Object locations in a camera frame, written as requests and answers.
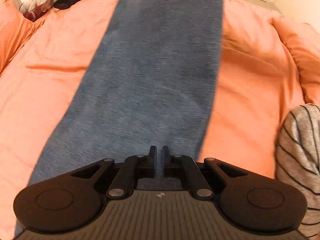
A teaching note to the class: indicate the orange pillow right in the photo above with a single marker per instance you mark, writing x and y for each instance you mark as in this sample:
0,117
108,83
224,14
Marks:
302,42

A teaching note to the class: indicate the orange pillow left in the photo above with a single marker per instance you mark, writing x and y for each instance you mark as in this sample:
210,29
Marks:
16,30

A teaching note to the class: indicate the blue denim jeans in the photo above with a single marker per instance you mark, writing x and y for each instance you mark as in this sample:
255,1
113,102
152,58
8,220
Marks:
151,82

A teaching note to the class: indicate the orange duvet cover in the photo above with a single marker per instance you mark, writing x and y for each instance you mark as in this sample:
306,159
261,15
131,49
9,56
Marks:
258,84

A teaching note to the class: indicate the orange pillow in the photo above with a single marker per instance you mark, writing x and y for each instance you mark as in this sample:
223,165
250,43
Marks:
302,42
16,30

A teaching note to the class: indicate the grey striped garment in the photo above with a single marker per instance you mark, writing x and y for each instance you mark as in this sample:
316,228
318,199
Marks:
297,161

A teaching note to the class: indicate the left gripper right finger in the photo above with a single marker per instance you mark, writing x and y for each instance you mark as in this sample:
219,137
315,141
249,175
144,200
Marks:
247,200

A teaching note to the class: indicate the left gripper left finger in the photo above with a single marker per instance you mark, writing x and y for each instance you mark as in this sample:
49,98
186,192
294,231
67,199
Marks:
74,199

